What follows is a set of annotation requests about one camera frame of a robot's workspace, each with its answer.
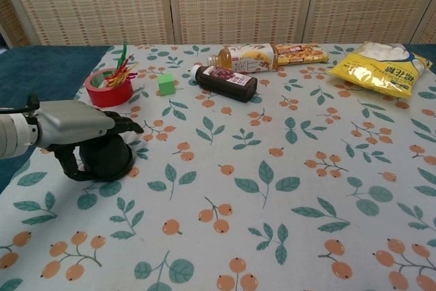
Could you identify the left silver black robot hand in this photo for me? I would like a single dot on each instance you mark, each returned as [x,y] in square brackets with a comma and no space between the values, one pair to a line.
[71,122]

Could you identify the dark green round bowl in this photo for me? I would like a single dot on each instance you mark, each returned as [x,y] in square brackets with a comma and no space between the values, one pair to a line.
[109,156]

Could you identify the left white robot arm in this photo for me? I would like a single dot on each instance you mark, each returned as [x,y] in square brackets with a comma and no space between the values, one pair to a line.
[13,134]

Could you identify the green cube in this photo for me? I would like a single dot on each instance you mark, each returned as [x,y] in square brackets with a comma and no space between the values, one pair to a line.
[166,86]

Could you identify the woven folding screen panel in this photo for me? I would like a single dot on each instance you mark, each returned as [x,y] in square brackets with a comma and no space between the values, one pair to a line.
[242,4]
[368,1]
[92,4]
[12,22]
[428,28]

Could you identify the dark grape juice bottle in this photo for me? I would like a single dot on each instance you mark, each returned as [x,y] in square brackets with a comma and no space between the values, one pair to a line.
[225,83]

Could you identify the yellow tea bottle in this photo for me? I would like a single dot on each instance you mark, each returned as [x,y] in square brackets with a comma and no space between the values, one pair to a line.
[248,59]

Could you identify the floral leaf print tablecloth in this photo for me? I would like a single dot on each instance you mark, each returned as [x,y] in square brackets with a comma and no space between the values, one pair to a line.
[255,175]

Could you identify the orange biscuit pack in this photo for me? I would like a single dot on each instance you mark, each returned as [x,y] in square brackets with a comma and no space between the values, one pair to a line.
[299,54]

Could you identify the yellow marshmallow bag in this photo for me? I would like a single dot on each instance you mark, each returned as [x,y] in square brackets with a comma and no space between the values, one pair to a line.
[378,71]

